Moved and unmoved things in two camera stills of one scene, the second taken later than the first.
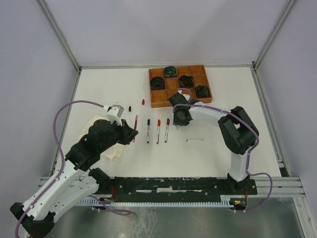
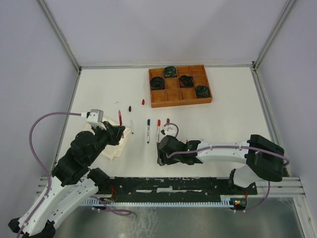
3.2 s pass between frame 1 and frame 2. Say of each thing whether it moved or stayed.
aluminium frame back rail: stayed
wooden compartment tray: stayed
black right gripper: moved
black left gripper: moved
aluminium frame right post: stayed
